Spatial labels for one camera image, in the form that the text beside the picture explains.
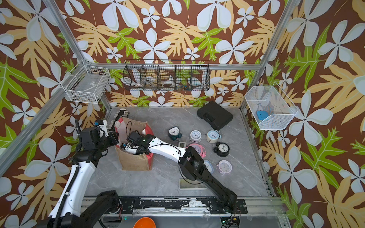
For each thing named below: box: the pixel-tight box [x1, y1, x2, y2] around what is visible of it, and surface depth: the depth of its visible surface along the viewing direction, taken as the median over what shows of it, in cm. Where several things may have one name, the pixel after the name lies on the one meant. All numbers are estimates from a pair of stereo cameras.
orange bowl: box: [133, 216, 157, 228], surface depth 67 cm
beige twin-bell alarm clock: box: [206, 129, 222, 144], surface depth 100 cm
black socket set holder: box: [109, 108, 130, 127], surface depth 117 cm
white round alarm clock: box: [189, 129, 202, 143], surface depth 100 cm
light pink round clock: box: [216, 159, 233, 176], surface depth 88 cm
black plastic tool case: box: [196, 101, 234, 131], surface depth 113 cm
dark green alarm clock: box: [168, 126, 183, 141], surface depth 101 cm
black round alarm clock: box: [213, 141, 230, 158], surface depth 95 cm
